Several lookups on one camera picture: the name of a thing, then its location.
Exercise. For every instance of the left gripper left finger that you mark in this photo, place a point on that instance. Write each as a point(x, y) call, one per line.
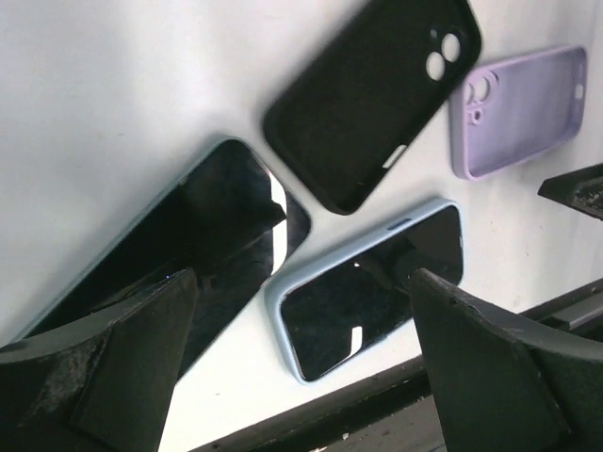
point(103, 382)

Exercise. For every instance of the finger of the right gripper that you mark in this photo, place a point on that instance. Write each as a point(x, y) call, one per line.
point(581, 190)

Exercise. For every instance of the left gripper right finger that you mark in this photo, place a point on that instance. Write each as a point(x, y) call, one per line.
point(501, 381)

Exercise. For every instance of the purple phone case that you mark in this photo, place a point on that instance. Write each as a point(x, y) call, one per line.
point(507, 112)

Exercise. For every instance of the light blue phone case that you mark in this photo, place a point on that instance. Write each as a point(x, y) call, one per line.
point(282, 287)

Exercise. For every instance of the black phone case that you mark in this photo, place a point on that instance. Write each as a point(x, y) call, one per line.
point(372, 89)

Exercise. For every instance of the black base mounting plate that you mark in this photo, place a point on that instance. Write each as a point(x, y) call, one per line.
point(395, 410)

